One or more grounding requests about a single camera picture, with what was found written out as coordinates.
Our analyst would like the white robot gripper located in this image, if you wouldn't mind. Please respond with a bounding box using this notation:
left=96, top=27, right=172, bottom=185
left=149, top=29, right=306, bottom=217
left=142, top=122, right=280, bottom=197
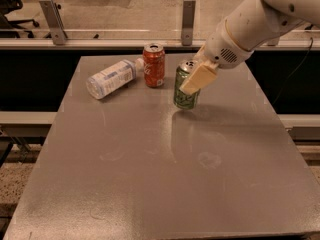
left=180, top=20, right=253, bottom=95

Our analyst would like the green soda can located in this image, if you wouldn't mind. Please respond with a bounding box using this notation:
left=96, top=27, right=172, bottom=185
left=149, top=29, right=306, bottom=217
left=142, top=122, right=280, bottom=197
left=173, top=59, right=200, bottom=110

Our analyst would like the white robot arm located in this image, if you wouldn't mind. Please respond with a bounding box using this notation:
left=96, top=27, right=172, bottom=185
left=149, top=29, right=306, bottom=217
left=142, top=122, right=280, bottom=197
left=180, top=0, right=320, bottom=95

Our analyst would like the red cola can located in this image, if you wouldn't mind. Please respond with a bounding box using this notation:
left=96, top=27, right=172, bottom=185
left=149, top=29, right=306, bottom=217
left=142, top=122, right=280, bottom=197
left=143, top=43, right=165, bottom=88

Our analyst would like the clear plastic water bottle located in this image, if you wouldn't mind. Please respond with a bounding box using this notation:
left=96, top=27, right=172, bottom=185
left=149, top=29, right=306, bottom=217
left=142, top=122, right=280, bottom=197
left=86, top=58, right=144, bottom=100

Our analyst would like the black office chair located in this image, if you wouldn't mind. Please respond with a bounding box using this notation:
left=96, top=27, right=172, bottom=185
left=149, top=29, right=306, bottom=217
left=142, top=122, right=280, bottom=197
left=0, top=0, right=41, bottom=39

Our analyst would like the middle metal railing bracket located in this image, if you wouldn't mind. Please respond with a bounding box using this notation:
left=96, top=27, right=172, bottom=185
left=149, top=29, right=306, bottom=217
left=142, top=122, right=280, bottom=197
left=181, top=0, right=196, bottom=46

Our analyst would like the metal railing bracket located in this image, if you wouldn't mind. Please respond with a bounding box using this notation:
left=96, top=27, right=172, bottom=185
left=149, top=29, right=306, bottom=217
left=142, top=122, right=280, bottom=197
left=266, top=37, right=280, bottom=46
left=181, top=0, right=196, bottom=46
left=39, top=0, right=67, bottom=45

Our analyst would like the right metal railing bracket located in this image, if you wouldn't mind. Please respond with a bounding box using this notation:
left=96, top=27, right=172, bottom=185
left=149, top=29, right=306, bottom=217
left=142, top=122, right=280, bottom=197
left=266, top=37, right=280, bottom=46

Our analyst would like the black cable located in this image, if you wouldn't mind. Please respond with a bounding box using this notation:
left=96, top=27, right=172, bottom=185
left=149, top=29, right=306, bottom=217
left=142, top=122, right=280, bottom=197
left=271, top=23, right=315, bottom=107

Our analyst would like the left metal railing bracket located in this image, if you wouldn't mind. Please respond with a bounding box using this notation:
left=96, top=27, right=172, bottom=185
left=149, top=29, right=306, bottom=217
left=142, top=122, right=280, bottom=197
left=39, top=0, right=67, bottom=45

